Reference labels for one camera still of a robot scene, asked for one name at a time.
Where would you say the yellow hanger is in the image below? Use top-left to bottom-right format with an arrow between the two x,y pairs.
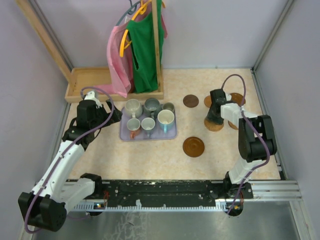
119,0 -> 168,57

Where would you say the dark walnut coaster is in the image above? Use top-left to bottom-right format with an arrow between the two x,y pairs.
183,94 -> 199,108

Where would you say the orange printed mug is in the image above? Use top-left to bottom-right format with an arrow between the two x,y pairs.
126,118 -> 141,140

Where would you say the lavender plastic tray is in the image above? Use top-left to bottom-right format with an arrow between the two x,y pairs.
119,107 -> 178,142

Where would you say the light blue mug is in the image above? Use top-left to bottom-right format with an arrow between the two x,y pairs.
157,109 -> 175,134

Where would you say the leaning wooden beam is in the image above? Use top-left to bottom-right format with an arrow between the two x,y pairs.
15,0 -> 76,90

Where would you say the green tank top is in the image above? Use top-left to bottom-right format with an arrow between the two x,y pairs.
127,13 -> 158,94

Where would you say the woven rattan coaster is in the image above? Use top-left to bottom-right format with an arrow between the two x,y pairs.
204,118 -> 224,132

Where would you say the wooden rack post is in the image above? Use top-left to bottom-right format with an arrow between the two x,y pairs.
151,0 -> 161,92

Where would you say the light bamboo coaster right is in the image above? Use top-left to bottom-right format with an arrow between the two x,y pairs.
228,121 -> 238,130

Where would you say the dark green speckled mug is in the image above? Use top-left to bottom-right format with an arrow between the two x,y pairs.
143,98 -> 162,120

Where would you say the brown grooved coaster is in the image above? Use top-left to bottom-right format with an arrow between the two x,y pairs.
182,136 -> 205,158
229,92 -> 246,107

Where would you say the light wood coaster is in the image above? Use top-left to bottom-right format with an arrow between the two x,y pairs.
203,95 -> 212,108

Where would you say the grey blue hanger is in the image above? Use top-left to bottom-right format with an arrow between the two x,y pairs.
115,0 -> 141,26

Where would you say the wooden rack base tray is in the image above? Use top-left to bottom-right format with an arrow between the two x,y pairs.
65,67 -> 164,103

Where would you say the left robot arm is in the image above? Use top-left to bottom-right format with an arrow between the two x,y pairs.
18,86 -> 122,234

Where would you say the pink shirt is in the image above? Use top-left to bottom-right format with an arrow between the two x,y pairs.
93,5 -> 169,99

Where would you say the grey blue printed mug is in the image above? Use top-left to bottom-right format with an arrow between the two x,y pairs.
141,117 -> 156,138

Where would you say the aluminium frame rail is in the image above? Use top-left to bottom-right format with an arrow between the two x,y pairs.
70,180 -> 302,213

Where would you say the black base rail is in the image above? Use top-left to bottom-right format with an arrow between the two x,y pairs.
84,179 -> 253,208

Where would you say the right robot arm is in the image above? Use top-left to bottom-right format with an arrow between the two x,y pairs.
204,88 -> 277,198

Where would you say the white speckled mug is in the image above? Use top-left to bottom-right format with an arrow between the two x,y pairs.
124,99 -> 143,119

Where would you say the small olive green cup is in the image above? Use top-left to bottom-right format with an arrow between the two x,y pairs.
162,102 -> 175,113

